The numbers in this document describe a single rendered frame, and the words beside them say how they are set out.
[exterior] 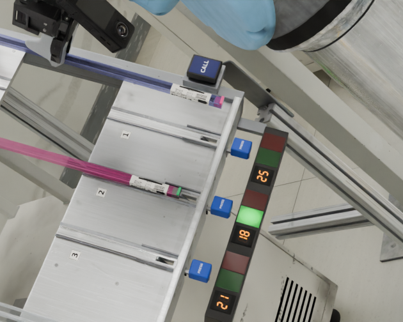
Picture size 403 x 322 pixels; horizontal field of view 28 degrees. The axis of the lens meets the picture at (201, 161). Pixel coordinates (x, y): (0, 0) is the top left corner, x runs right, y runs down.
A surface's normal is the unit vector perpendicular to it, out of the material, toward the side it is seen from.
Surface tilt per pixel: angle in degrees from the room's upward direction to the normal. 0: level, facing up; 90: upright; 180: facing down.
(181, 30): 90
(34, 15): 90
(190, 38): 90
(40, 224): 0
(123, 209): 48
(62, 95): 90
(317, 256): 0
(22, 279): 0
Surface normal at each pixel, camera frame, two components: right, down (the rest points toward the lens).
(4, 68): 0.01, -0.49
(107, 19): 0.68, -0.18
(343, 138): -0.25, 0.81
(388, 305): -0.70, -0.53
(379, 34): 0.24, 0.37
